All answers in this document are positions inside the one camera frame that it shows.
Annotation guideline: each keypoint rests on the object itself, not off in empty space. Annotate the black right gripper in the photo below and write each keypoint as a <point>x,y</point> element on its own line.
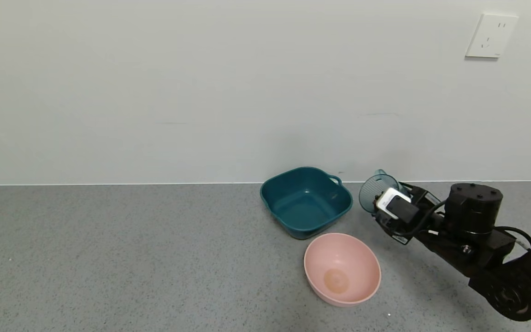
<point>382,216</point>

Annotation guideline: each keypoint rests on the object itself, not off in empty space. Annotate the translucent blue-grey measuring cup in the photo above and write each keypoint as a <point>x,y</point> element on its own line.
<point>371,193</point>

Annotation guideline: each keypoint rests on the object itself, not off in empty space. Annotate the black and silver right robot arm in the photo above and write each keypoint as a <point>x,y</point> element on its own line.
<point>473,207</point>

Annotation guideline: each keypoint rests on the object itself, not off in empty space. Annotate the pink plastic bowl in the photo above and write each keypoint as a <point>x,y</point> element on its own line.
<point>339,263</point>

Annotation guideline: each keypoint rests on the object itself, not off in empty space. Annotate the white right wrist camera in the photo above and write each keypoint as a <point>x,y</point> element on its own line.
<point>391,198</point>

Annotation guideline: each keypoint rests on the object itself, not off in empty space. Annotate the white wall socket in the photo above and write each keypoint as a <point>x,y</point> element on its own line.
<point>491,36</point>

